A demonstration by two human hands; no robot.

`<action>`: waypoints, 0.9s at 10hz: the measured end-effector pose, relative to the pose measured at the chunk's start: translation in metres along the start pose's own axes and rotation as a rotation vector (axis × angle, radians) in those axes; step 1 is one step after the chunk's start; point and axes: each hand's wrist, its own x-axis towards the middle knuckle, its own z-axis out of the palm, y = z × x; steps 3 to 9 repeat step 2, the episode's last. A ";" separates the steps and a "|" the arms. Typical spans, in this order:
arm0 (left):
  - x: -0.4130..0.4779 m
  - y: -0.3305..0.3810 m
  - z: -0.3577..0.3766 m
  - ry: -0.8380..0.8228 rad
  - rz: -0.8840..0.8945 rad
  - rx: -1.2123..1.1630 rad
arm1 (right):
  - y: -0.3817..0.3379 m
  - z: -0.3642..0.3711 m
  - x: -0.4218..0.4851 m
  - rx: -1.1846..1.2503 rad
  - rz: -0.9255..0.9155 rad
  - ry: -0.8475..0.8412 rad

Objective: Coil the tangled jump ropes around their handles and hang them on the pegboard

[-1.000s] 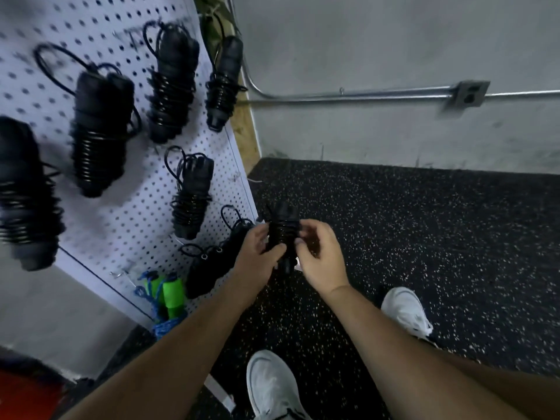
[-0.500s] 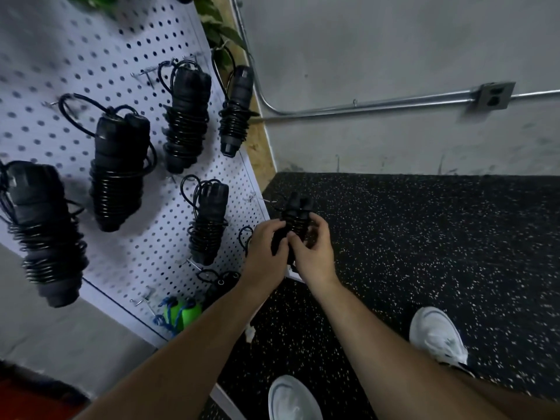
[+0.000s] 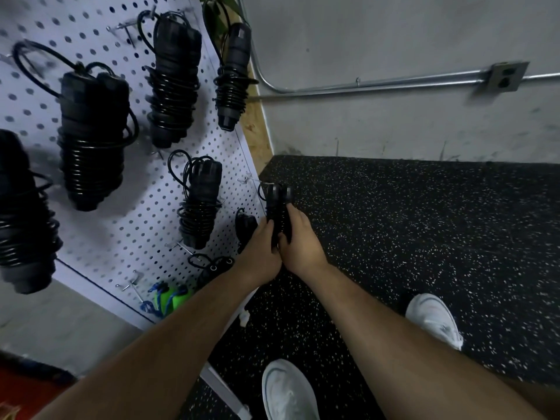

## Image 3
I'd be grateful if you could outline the person's left hand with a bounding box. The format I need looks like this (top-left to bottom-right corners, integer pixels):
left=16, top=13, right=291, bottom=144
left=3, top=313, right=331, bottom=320
left=231, top=220, right=285, bottom=288

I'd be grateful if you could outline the white left shoe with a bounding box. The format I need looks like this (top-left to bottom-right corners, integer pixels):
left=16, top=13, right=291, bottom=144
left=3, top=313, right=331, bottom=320
left=261, top=359, right=321, bottom=420

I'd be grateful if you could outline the green and blue jump rope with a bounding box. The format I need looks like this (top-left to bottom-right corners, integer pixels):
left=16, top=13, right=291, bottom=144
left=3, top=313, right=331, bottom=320
left=139, top=281, right=194, bottom=320

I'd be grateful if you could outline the white right shoe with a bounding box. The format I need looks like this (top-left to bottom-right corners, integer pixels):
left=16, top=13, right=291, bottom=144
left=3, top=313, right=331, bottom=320
left=405, top=293, right=464, bottom=351

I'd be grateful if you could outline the white perforated pegboard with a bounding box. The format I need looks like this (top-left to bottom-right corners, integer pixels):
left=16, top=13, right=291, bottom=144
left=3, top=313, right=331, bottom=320
left=0, top=0, right=268, bottom=332

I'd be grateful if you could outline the metal conduit pipe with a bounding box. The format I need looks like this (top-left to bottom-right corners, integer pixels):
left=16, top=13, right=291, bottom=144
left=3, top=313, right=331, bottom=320
left=235, top=0, right=560, bottom=101

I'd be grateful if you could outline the person's right hand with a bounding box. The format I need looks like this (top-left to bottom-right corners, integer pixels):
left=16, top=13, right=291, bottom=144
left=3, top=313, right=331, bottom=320
left=277, top=203, right=332, bottom=281

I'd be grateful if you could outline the wooden board panel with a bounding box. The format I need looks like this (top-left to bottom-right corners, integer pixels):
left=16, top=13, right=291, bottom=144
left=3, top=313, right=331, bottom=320
left=199, top=0, right=275, bottom=175

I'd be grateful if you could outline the person's right forearm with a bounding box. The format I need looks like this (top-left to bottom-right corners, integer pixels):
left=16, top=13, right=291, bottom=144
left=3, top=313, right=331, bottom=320
left=301, top=261, right=550, bottom=420

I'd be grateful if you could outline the white pegboard stand frame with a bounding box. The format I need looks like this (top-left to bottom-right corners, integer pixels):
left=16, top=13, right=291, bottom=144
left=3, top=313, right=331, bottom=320
left=196, top=362, right=253, bottom=420

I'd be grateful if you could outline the white shoe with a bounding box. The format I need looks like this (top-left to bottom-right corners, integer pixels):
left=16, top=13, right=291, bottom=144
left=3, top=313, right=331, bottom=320
left=405, top=293, right=464, bottom=351
left=261, top=359, right=321, bottom=420

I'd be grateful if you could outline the grey electrical outlet box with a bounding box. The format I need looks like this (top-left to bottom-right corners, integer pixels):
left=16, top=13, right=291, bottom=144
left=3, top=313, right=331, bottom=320
left=486, top=60, right=530, bottom=92

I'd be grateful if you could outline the person's left forearm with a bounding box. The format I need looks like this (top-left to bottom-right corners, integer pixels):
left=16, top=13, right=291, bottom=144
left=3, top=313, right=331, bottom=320
left=31, top=266, right=265, bottom=420

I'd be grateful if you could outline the person's right leg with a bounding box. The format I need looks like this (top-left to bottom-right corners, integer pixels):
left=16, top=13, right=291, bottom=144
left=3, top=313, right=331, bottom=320
left=499, top=375, right=560, bottom=420

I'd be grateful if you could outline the wound black skipping rope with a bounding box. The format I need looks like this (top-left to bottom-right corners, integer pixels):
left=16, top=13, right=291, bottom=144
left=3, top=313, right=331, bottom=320
left=258, top=183, right=295, bottom=251

